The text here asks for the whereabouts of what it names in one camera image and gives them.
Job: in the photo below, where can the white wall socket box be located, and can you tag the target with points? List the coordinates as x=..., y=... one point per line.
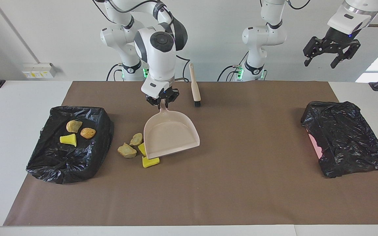
x=39, y=70

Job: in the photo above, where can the beige hand brush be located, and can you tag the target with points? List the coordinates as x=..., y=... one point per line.
x=195, y=88

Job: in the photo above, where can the brown bread roll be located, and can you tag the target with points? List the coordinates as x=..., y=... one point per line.
x=88, y=133

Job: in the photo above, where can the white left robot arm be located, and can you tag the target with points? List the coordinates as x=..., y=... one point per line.
x=264, y=32

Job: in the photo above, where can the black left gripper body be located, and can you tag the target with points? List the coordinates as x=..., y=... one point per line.
x=338, y=37

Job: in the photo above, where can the beige plastic dustpan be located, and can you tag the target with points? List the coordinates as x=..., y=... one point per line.
x=171, y=134

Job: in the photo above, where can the black-bagged open bin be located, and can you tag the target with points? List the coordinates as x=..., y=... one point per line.
x=71, y=160

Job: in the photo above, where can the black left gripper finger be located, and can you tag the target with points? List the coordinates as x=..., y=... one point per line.
x=348, y=50
x=315, y=46

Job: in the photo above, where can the yellow sponge wedge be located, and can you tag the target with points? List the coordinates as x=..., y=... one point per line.
x=68, y=139

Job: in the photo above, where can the pale trash piece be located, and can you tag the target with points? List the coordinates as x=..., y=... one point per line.
x=74, y=126
x=126, y=150
x=136, y=139

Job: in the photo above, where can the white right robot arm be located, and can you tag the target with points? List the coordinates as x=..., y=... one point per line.
x=159, y=62

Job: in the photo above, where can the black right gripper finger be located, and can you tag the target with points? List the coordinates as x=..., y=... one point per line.
x=173, y=96
x=151, y=100

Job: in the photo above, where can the black-bagged pink bin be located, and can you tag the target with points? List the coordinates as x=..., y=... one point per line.
x=346, y=141

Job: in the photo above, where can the yellow sponge chunk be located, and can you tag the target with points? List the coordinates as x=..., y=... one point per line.
x=141, y=149

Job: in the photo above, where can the brown table mat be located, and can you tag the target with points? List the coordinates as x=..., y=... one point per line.
x=258, y=196

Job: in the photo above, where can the notched yellow sponge piece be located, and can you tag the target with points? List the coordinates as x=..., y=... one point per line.
x=150, y=162

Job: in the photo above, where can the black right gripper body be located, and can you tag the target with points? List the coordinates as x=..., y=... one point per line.
x=162, y=95

